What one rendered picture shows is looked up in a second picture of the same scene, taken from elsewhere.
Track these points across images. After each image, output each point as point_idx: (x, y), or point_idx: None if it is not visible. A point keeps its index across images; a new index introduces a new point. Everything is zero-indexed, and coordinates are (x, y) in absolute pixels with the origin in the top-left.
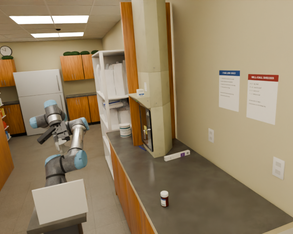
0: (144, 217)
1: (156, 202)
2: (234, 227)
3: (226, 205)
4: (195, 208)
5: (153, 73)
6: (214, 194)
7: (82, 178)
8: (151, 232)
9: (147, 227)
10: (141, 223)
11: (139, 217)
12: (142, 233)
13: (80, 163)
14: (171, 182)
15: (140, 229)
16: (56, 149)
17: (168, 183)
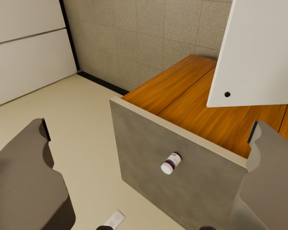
0: (234, 133)
1: (188, 155)
2: (127, 157)
3: (148, 179)
4: (156, 165)
5: None
6: (164, 191)
7: (207, 106)
8: (206, 118)
9: (226, 122)
10: (272, 126)
11: (284, 133)
12: (277, 115)
13: None
14: (216, 203)
15: None
16: (35, 118)
17: (219, 201)
